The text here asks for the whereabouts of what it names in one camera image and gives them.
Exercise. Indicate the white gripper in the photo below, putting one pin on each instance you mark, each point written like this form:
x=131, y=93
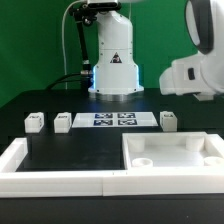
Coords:
x=195, y=75

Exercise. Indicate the white sheet with tags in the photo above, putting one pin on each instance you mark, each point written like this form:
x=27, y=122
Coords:
x=114, y=119

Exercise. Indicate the white square table top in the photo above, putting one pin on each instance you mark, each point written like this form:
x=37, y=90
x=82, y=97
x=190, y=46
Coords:
x=172, y=150

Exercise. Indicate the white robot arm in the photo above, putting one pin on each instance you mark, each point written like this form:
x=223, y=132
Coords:
x=116, y=75

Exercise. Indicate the white U-shaped obstacle fence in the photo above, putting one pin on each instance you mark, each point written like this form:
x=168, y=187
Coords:
x=131, y=181

